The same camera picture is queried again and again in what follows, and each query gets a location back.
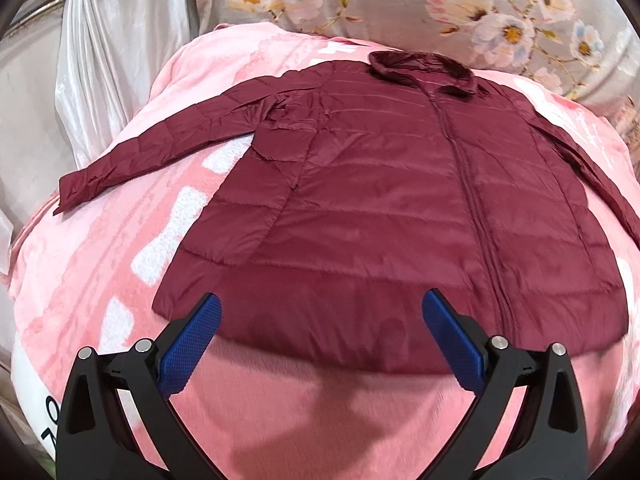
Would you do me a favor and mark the pink patterned blanket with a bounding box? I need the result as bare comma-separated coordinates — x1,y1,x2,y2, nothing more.
0,22,640,480

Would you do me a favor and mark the grey floral quilt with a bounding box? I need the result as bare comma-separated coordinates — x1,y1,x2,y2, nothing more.
192,0,640,136

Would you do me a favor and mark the maroon puffer jacket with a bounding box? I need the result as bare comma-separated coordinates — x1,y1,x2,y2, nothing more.
52,50,640,376

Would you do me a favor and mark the white satin cloth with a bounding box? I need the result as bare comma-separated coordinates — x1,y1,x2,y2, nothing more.
55,0,203,171

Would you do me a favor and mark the white printed bag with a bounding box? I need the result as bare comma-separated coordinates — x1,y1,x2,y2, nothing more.
10,335,66,466

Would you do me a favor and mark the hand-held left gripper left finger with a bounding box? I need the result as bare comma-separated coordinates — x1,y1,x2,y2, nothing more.
56,292,223,480

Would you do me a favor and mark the metal rail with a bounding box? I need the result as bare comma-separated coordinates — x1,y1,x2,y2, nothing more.
7,0,68,31

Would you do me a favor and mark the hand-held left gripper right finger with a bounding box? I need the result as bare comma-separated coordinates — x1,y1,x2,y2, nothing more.
421,288,587,480

